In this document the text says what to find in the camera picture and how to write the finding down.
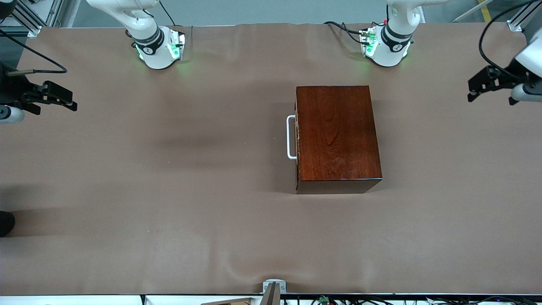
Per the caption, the grey mount post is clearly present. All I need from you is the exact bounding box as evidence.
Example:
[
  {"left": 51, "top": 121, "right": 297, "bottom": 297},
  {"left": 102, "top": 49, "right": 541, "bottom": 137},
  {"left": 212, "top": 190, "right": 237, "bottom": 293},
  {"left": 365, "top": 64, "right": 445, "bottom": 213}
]
[{"left": 260, "top": 283, "right": 281, "bottom": 305}]

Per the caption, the black right base cable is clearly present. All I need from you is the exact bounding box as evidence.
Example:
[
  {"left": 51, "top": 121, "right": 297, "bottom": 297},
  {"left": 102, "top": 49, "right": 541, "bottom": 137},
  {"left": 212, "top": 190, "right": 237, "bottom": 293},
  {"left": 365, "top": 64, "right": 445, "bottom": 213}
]
[{"left": 159, "top": 0, "right": 179, "bottom": 27}]

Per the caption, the dark brown wooden cabinet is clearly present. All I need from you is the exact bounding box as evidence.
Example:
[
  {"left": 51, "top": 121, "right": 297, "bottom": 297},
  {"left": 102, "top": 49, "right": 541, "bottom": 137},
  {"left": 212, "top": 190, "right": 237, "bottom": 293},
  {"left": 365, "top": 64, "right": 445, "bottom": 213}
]
[{"left": 295, "top": 85, "right": 383, "bottom": 194}]

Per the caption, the light wooden plank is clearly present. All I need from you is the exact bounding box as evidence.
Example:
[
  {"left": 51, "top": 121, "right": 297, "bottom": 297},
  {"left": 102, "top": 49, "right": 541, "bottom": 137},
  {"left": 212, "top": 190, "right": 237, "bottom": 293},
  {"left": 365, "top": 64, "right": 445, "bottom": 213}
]
[{"left": 201, "top": 297, "right": 254, "bottom": 305}]

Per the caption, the aluminium frame profile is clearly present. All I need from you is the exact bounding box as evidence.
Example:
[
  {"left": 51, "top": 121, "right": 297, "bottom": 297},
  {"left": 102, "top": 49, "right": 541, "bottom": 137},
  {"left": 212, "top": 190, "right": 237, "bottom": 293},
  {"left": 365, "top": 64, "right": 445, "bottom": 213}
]
[
  {"left": 506, "top": 0, "right": 542, "bottom": 32},
  {"left": 0, "top": 0, "right": 43, "bottom": 36}
]

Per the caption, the black rounded object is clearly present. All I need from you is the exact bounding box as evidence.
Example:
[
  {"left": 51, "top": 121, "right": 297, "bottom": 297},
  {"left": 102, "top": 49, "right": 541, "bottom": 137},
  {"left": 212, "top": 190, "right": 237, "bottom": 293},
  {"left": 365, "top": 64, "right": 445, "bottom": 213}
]
[{"left": 0, "top": 211, "right": 16, "bottom": 238}]

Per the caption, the grey metal table clamp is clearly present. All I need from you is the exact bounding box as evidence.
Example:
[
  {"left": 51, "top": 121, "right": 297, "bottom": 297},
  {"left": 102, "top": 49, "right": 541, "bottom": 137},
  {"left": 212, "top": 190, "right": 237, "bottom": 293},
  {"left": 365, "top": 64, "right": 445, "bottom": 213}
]
[{"left": 263, "top": 280, "right": 287, "bottom": 294}]

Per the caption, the black left base cable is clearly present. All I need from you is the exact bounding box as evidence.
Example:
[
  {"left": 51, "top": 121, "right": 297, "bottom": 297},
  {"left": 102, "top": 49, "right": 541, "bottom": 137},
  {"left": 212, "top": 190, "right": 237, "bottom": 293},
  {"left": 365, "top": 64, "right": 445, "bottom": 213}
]
[{"left": 324, "top": 20, "right": 369, "bottom": 46}]

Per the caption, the black base cable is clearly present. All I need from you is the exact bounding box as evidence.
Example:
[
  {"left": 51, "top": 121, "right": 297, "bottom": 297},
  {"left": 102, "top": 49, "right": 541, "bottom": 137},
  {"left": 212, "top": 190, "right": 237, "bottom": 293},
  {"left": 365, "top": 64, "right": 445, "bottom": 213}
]
[
  {"left": 324, "top": 20, "right": 369, "bottom": 46},
  {"left": 159, "top": 0, "right": 179, "bottom": 27}
]

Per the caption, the brown table mat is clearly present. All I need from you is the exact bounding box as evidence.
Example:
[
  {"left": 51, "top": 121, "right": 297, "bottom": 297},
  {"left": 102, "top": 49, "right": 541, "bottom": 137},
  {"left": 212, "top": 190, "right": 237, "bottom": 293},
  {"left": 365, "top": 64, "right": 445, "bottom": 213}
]
[{"left": 0, "top": 22, "right": 542, "bottom": 296}]

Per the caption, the white drawer handle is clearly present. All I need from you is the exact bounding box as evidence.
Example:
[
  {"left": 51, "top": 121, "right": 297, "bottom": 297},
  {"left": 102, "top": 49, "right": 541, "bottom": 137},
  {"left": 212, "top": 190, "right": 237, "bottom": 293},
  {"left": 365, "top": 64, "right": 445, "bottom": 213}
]
[{"left": 287, "top": 115, "right": 298, "bottom": 160}]

